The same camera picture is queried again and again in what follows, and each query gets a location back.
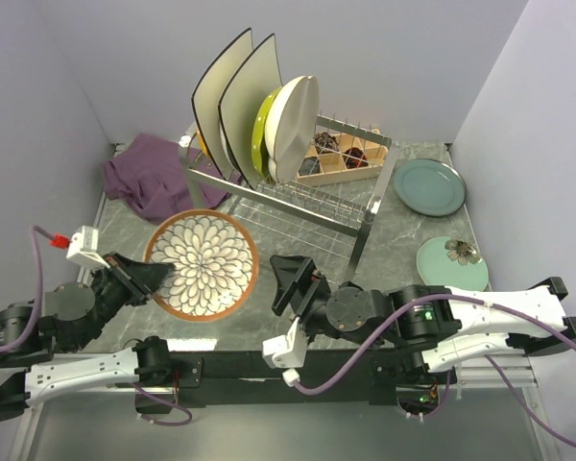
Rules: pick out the patterned fabric roll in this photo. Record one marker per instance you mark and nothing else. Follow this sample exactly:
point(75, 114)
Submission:
point(325, 143)

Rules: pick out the green polka dot plate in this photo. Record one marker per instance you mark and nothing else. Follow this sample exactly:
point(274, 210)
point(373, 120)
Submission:
point(259, 151)

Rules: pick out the floral patterned plate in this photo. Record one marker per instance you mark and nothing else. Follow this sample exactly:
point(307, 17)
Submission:
point(215, 264)

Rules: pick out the metal dish rack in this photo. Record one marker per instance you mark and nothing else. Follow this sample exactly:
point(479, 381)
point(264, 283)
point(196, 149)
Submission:
point(347, 208)

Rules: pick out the wooden compartment tray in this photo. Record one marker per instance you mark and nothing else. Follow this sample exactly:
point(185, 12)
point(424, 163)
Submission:
point(333, 168)

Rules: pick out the cream round bowl plate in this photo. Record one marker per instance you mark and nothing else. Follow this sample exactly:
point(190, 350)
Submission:
point(290, 127)

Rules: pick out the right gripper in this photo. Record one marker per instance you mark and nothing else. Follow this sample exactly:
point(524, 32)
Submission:
point(293, 275)

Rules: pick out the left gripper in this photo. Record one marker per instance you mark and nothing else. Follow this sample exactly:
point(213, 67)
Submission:
point(141, 279)

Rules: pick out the square cream plate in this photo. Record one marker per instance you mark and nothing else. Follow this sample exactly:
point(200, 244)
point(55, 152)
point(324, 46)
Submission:
point(208, 91)
point(255, 78)

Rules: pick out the red black fabric roll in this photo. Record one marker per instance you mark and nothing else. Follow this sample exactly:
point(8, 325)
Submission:
point(355, 158)

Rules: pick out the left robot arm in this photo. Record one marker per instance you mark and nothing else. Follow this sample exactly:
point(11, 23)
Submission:
point(29, 342)

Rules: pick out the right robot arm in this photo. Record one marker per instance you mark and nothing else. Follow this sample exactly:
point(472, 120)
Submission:
point(433, 328)

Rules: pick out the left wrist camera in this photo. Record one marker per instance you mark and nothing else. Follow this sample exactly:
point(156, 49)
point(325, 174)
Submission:
point(82, 248)

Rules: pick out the teal round plate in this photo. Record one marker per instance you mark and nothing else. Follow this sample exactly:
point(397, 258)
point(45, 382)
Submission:
point(430, 187)

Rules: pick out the purple cloth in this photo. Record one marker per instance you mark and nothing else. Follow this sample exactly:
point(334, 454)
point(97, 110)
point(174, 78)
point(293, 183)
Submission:
point(149, 178)

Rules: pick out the mint floral plate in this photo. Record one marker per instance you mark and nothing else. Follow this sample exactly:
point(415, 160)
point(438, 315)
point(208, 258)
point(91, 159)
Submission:
point(452, 262)

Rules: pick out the orange plate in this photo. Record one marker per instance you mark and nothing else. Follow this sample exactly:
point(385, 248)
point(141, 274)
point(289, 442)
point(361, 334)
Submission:
point(202, 143)

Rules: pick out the grey fabric roll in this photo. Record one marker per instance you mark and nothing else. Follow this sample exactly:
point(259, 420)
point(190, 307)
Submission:
point(310, 166)

